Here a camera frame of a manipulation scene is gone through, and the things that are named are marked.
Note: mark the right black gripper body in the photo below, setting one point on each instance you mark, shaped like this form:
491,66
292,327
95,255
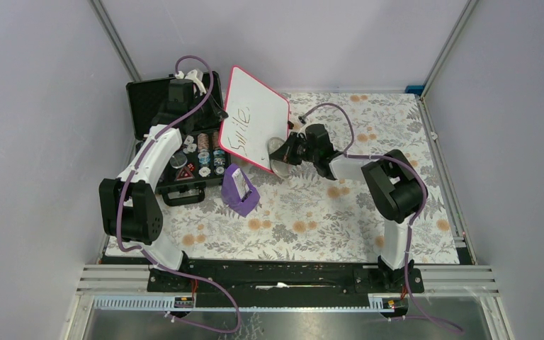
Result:
297,150

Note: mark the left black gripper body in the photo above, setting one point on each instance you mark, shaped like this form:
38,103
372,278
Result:
207,114

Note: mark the grey eraser cloth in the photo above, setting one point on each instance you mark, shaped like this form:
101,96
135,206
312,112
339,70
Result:
282,157

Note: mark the pink framed whiteboard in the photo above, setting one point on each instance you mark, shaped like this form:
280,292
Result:
256,114

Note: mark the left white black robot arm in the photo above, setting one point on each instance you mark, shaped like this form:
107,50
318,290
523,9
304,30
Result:
132,215

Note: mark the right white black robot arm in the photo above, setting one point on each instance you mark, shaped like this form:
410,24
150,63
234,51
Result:
398,192

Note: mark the orange poker chip stack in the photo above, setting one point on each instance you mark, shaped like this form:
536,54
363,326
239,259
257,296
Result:
203,142

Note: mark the blue poker chip stack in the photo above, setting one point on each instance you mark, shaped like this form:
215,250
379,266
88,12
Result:
204,159

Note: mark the black poker chip case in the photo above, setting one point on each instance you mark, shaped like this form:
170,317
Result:
157,108

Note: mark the floral tablecloth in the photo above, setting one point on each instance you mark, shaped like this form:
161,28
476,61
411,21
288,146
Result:
310,218

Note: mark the purple box holder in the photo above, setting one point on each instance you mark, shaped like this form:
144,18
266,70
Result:
237,192

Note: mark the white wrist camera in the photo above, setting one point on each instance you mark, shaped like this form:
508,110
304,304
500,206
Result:
196,76

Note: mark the blue corner bracket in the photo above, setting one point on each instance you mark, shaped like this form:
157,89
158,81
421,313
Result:
416,90

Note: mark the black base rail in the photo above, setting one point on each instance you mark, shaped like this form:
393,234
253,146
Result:
353,277

